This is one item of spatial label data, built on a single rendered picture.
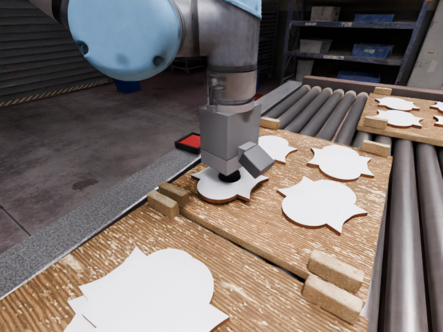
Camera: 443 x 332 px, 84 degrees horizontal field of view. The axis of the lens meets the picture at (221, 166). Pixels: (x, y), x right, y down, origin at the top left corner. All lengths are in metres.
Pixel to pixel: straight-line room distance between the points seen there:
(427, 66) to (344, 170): 4.20
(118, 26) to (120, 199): 0.36
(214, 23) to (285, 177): 0.31
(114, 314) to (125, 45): 0.25
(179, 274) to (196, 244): 0.07
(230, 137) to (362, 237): 0.24
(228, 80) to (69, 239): 0.34
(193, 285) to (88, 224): 0.24
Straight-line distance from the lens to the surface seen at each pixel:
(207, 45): 0.36
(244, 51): 0.36
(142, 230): 0.40
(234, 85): 0.36
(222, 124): 0.37
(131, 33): 0.21
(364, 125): 0.84
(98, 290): 0.34
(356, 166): 0.59
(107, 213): 0.49
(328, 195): 0.47
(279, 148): 0.60
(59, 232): 0.49
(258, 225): 0.40
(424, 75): 4.73
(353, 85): 1.30
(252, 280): 0.34
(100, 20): 0.22
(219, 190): 0.43
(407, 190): 0.61
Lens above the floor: 1.22
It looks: 32 degrees down
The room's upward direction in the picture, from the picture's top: straight up
